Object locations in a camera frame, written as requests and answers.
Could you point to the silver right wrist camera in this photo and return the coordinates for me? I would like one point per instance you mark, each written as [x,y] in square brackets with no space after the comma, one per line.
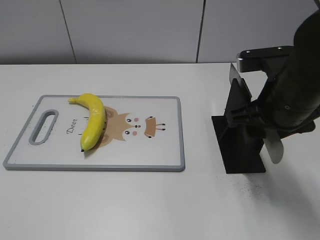
[268,59]

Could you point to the yellow plastic banana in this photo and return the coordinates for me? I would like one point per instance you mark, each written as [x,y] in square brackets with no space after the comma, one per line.
[96,119]

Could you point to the black knife stand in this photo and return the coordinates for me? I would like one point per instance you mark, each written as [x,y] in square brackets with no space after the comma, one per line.
[236,159]

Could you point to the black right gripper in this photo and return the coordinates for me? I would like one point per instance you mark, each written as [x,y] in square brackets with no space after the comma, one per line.
[289,100]

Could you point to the white grey cutting board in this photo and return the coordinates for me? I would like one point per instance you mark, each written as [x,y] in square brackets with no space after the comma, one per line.
[142,133]

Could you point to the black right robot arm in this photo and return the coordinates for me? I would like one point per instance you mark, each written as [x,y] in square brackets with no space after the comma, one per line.
[307,36]

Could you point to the white handled kitchen knife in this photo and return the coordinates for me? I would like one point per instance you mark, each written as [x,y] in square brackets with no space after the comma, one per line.
[240,96]

